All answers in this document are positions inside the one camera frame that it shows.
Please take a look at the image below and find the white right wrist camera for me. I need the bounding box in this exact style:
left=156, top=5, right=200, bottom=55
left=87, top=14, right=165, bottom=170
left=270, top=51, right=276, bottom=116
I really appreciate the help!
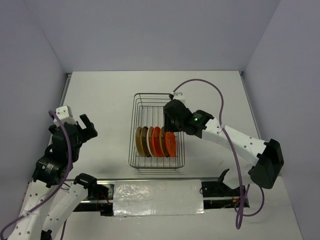
left=169, top=92, right=186, bottom=104

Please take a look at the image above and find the wire dish rack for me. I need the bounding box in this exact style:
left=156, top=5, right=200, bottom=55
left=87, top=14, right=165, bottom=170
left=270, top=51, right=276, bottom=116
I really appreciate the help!
left=128, top=93, right=185, bottom=170

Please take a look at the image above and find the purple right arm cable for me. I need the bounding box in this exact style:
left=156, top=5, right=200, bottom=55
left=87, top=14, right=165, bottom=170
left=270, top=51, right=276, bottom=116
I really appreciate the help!
left=172, top=79, right=266, bottom=230

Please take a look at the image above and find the yellow brown patterned plate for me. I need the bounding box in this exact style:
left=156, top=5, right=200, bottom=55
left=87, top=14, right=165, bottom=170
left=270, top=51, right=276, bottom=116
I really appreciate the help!
left=160, top=127, right=169, bottom=158

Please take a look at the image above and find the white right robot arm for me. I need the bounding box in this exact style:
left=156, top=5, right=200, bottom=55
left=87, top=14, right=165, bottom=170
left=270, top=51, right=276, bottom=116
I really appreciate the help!
left=163, top=99, right=284, bottom=196

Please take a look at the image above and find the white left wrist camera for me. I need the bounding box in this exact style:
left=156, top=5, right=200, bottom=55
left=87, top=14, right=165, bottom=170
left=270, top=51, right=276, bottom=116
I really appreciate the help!
left=55, top=105, right=76, bottom=125

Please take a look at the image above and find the orange plate front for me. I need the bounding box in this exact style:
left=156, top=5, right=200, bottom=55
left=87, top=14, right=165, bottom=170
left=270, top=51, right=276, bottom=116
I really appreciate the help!
left=164, top=132, right=177, bottom=158

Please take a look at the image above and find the cream white plate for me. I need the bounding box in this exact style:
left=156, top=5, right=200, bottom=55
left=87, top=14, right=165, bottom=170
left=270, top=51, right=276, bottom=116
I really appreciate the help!
left=147, top=126, right=156, bottom=157

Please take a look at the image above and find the silver foil covered panel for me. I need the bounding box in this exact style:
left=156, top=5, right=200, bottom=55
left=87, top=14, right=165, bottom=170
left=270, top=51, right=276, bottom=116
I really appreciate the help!
left=113, top=179, right=205, bottom=217

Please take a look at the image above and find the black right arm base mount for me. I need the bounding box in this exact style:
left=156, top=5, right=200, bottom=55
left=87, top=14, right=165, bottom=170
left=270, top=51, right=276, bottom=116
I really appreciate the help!
left=199, top=169, right=240, bottom=210

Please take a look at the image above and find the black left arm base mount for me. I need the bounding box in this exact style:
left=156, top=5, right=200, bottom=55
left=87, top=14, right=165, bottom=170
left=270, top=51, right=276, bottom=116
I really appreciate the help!
left=73, top=181, right=115, bottom=217

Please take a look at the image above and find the orange plate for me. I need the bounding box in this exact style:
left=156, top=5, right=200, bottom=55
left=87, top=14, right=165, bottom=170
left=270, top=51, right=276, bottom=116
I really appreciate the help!
left=151, top=126, right=163, bottom=158
left=164, top=132, right=177, bottom=158

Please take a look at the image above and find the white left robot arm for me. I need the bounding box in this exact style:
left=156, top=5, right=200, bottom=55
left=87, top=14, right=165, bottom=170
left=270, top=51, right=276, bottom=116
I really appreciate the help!
left=4, top=106, right=98, bottom=240

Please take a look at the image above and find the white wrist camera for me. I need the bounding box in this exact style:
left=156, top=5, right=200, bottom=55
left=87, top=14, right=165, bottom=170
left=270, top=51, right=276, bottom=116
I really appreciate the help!
left=169, top=92, right=186, bottom=104
left=55, top=105, right=76, bottom=125

